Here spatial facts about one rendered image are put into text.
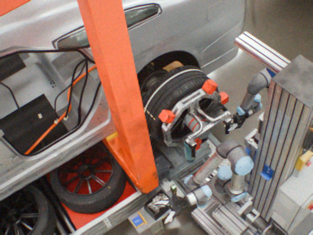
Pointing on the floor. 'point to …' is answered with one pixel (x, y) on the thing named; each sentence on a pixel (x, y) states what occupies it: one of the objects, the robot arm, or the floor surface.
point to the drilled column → (157, 229)
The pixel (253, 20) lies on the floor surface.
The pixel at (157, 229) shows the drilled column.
